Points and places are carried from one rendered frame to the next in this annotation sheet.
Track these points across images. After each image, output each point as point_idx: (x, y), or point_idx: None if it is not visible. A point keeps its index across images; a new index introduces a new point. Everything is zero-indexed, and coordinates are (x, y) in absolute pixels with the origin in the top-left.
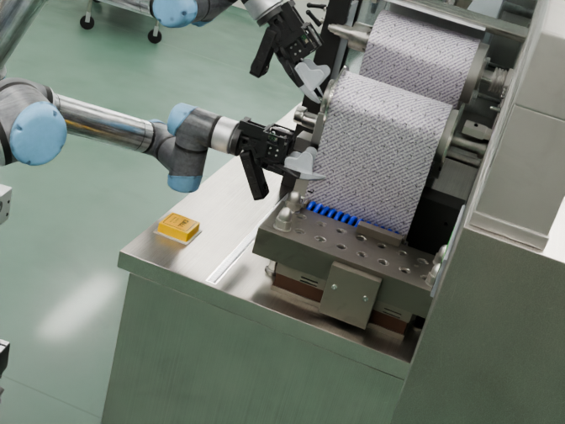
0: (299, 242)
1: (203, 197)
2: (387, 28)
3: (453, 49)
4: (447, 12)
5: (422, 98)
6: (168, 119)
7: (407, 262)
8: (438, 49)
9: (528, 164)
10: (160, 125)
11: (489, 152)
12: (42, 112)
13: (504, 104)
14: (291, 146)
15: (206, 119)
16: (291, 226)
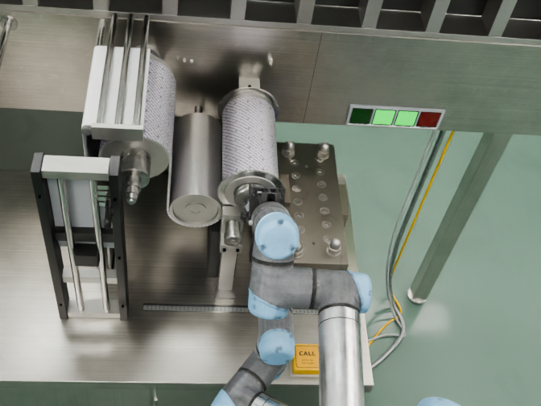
0: (344, 235)
1: (221, 370)
2: (163, 134)
3: (167, 82)
4: (144, 72)
5: (254, 116)
6: (293, 355)
7: (307, 171)
8: (169, 96)
9: None
10: (245, 391)
11: (516, 44)
12: (456, 403)
13: (406, 37)
14: None
15: (288, 316)
16: (325, 246)
